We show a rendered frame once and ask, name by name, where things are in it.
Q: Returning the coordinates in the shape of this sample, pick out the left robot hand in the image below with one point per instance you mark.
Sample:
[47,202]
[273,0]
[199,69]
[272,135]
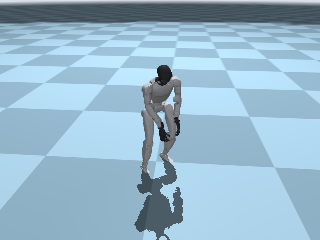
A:
[177,121]

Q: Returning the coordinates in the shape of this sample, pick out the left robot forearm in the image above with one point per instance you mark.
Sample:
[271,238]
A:
[177,109]

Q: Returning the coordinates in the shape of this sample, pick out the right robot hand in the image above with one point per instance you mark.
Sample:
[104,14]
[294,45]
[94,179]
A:
[162,133]

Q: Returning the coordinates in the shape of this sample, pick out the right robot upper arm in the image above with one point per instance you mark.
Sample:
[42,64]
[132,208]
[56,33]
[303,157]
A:
[147,90]

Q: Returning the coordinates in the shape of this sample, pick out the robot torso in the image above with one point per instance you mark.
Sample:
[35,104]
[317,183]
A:
[160,94]

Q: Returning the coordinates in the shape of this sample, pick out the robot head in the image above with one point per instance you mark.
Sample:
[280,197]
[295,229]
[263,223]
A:
[165,75]

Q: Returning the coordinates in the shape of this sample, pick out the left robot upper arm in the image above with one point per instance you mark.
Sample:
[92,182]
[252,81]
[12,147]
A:
[177,89]

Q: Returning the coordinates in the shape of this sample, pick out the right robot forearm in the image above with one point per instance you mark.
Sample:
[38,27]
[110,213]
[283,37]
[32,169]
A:
[155,116]

